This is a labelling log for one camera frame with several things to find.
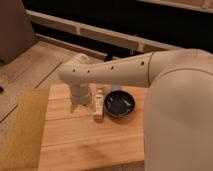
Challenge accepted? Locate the bamboo cutting board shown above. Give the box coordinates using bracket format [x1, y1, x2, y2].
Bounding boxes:
[38, 84, 147, 171]

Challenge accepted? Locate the light wooden block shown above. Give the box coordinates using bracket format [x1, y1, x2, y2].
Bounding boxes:
[93, 89, 104, 121]

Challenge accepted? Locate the grey cabinet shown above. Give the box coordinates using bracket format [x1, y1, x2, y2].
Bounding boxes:
[0, 0, 37, 64]

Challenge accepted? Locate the white metal rail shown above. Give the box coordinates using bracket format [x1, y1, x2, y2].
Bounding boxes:
[27, 10, 178, 53]

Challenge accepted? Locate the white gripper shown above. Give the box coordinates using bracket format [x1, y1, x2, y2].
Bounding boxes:
[70, 83, 92, 114]

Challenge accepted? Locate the dark ceramic bowl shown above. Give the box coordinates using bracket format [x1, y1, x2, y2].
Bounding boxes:
[104, 90, 135, 117]

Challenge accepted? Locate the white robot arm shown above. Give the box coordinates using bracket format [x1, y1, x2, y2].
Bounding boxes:
[59, 49, 213, 171]

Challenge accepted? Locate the yellow cloth mat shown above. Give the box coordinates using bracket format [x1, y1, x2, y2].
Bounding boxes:
[0, 89, 49, 171]

